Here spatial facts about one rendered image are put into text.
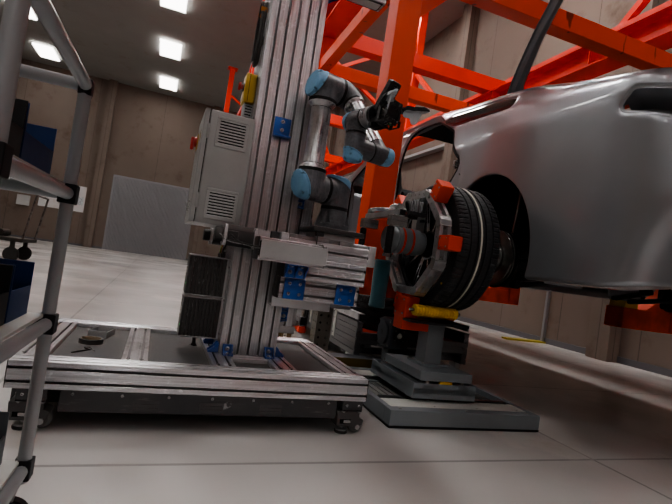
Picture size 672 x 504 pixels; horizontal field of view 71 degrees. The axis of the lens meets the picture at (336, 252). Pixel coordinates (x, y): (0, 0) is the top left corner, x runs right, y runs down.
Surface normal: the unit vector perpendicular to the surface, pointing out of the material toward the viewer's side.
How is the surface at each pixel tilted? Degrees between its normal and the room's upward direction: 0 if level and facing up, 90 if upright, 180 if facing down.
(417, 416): 90
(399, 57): 90
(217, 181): 90
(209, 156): 90
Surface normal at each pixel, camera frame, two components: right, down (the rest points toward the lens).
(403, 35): 0.33, 0.02
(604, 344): -0.93, -0.15
